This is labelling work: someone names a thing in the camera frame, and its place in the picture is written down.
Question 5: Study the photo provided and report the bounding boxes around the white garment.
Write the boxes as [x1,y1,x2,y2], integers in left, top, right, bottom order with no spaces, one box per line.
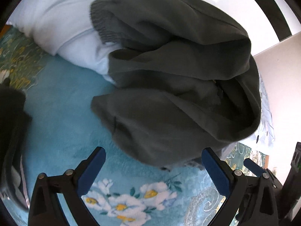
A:
[6,0,275,146]

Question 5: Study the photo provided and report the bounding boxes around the dark cloth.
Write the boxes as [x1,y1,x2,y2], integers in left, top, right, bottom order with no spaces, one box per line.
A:
[0,78,32,212]

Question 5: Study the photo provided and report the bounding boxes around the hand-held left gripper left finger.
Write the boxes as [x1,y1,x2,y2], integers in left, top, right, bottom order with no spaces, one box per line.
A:
[28,147,106,226]

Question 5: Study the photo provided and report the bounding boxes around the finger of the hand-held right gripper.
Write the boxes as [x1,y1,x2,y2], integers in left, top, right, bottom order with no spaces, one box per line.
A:
[243,158,283,190]

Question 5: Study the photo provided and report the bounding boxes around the teal floral blanket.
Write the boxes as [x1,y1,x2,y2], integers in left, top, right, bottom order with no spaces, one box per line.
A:
[0,26,271,226]

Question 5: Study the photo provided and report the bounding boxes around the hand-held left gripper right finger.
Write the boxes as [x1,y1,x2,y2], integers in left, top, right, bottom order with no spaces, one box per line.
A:
[202,147,279,226]

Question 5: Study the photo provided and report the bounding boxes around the dark grey sweatpants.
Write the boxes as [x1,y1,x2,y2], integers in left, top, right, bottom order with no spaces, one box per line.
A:
[90,0,262,170]

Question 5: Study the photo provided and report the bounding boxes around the orange wooden headboard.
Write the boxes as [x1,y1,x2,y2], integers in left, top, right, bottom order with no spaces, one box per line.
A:
[259,154,270,170]

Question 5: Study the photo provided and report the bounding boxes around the black frame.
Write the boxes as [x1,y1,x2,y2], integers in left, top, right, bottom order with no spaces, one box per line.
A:
[240,0,293,41]

